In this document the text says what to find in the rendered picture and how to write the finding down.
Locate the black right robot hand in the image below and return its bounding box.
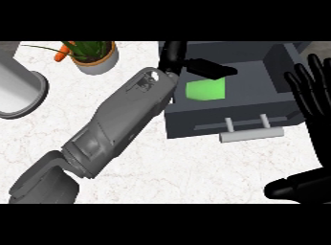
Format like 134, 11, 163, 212
263, 53, 331, 204

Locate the pale grey drawer handle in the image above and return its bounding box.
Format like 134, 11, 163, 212
218, 113, 286, 144

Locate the potted green plant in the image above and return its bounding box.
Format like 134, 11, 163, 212
20, 41, 120, 77

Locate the green cup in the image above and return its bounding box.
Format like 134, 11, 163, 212
185, 77, 228, 101

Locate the dark grey open drawer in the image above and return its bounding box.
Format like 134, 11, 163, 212
157, 41, 315, 140

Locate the orange carrot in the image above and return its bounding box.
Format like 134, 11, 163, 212
54, 41, 79, 63

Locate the white cylindrical appliance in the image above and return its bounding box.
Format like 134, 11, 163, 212
0, 41, 51, 121

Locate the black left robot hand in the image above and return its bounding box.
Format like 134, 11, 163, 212
157, 41, 240, 80

